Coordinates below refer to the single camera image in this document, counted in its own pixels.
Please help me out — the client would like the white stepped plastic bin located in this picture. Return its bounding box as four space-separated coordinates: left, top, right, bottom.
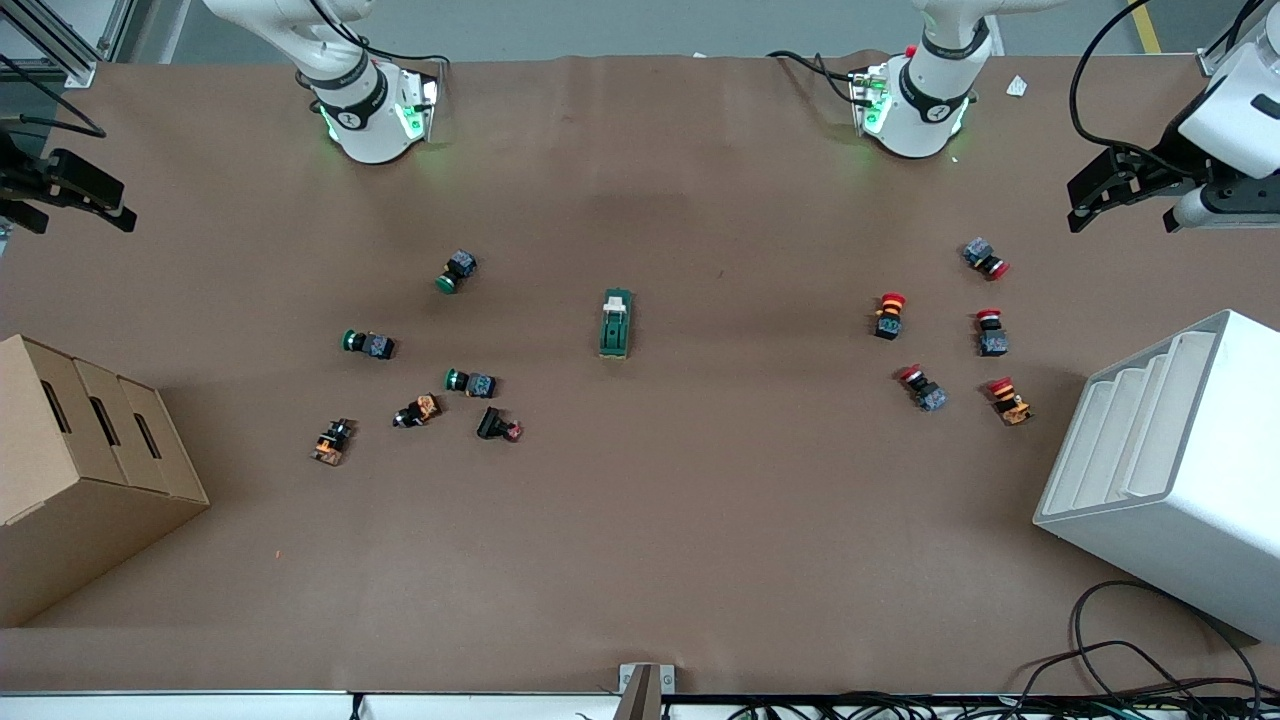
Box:
1033 309 1280 644

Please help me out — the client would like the grey metal bracket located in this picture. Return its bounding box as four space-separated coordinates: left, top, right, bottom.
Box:
612 662 677 720

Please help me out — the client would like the aluminium frame profile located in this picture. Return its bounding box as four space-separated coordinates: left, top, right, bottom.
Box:
1198 0 1280 77
0 0 136 89

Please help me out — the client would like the red emergency button orange block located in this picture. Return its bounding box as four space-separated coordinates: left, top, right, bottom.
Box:
987 376 1034 427

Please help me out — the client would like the black button with red block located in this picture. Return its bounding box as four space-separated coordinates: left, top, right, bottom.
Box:
475 405 524 443

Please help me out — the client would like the black right base cable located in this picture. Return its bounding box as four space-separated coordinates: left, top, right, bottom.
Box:
305 0 451 69

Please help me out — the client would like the black button with orange block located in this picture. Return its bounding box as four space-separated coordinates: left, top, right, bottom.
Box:
392 393 443 430
310 418 357 467

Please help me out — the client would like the black floor cable loop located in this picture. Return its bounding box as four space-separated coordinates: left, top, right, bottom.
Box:
1000 579 1269 713

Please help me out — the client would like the black left base cable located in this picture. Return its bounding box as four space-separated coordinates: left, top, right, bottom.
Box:
766 50 873 107

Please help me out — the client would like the black base cable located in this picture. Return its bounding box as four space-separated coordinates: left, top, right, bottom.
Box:
305 0 451 69
766 50 873 107

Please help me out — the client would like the brown cardboard box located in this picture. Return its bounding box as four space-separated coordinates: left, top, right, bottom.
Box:
0 333 211 629

